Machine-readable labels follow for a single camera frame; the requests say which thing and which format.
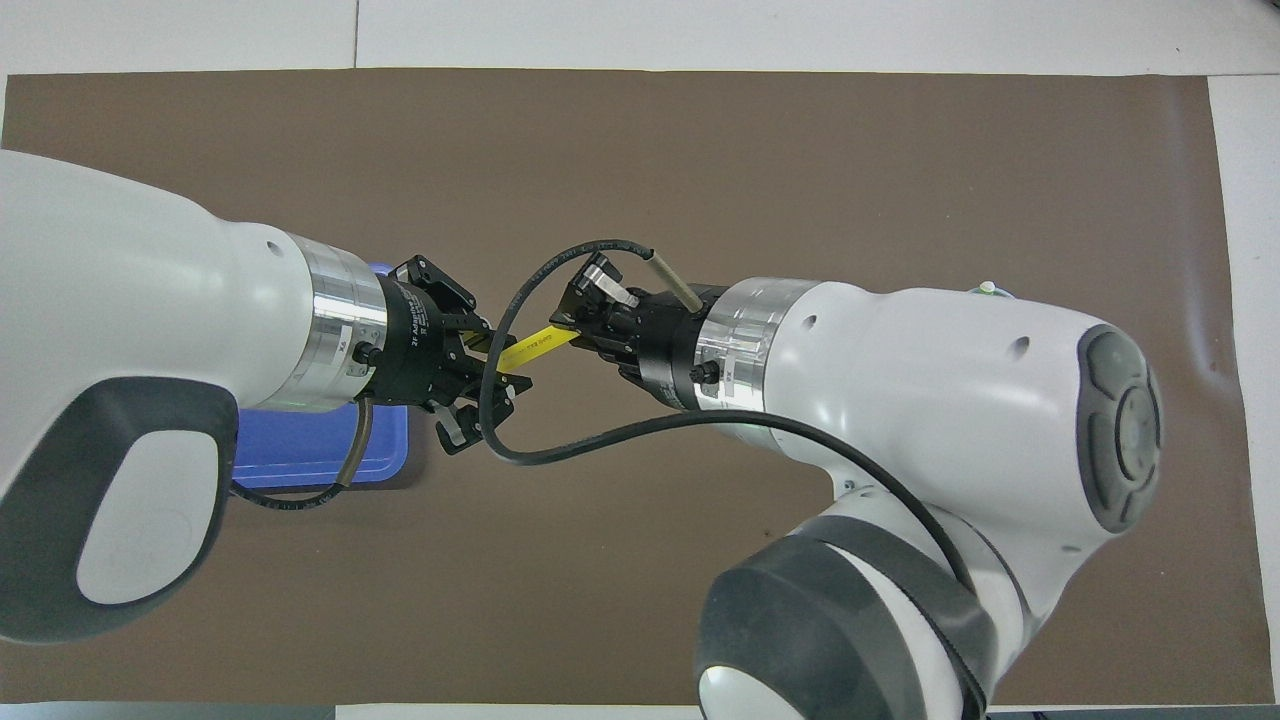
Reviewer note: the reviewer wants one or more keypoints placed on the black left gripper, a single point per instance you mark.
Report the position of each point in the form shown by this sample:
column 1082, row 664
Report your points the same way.
column 420, row 350

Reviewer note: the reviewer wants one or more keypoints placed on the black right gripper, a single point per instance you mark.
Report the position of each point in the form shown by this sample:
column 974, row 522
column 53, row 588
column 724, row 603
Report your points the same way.
column 660, row 345

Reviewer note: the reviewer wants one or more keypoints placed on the yellow marker pen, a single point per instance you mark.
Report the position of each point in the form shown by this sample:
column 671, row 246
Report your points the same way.
column 540, row 342

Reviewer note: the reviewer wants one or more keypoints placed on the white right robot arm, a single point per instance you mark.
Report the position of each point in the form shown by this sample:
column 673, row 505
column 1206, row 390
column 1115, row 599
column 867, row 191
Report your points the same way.
column 950, row 400

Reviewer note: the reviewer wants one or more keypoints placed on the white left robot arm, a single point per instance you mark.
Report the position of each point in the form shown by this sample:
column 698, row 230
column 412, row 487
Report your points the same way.
column 130, row 280

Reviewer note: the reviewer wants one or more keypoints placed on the blue plastic tray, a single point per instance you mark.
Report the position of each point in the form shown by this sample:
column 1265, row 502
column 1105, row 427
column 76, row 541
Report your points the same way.
column 300, row 450

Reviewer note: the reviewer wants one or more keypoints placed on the brown table mat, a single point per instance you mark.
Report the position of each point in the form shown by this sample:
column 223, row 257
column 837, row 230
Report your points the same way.
column 640, row 150

